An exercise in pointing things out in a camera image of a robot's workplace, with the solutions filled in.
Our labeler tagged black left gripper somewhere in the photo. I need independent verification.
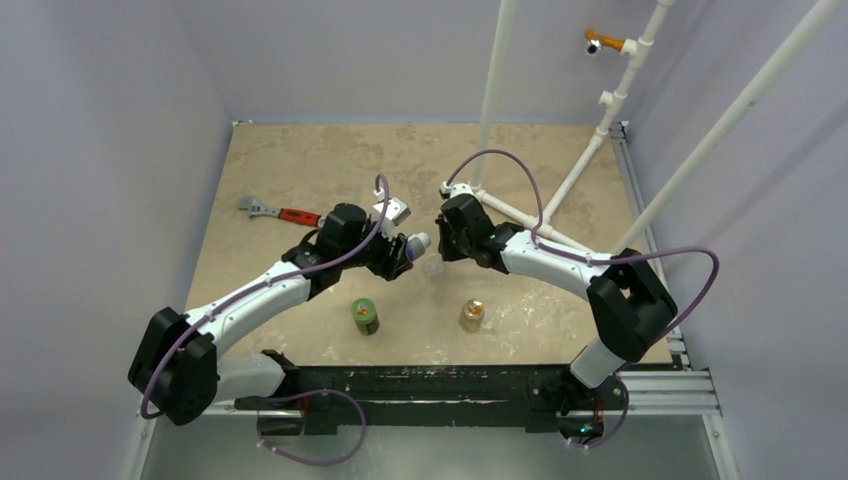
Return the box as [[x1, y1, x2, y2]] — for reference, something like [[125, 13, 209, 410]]
[[339, 216, 410, 280]]

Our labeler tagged white capped dark pill bottle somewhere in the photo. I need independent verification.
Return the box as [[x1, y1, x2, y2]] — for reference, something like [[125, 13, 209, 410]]
[[405, 232, 432, 262]]

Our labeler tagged clear plastic pill organizer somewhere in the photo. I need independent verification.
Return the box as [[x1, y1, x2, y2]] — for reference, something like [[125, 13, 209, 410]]
[[422, 253, 445, 278]]

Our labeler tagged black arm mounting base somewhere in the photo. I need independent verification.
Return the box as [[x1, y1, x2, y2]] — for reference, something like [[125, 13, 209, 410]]
[[235, 364, 627, 439]]

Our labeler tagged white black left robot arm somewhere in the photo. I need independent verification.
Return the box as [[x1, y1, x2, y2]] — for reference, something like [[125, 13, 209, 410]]
[[128, 198, 431, 425]]

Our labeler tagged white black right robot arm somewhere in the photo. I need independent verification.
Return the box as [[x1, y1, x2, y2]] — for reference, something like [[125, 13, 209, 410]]
[[436, 194, 678, 407]]

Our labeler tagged green pill bottle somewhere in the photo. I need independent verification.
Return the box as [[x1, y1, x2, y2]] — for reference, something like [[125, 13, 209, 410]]
[[351, 298, 380, 336]]

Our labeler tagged amber pill bottle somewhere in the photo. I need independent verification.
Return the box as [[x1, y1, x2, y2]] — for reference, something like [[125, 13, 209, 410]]
[[459, 299, 485, 333]]

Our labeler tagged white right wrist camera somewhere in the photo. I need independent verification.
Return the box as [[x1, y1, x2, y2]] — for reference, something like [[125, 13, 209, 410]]
[[439, 182, 474, 200]]

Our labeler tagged red handled adjustable wrench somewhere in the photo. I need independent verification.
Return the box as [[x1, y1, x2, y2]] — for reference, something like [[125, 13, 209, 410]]
[[237, 195, 324, 228]]

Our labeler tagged white PVC pipe frame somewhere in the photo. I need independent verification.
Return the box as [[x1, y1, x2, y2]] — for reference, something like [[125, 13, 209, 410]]
[[499, 1, 847, 262]]

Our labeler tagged aluminium extrusion frame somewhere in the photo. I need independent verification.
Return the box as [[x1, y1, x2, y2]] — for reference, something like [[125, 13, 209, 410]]
[[122, 121, 740, 480]]

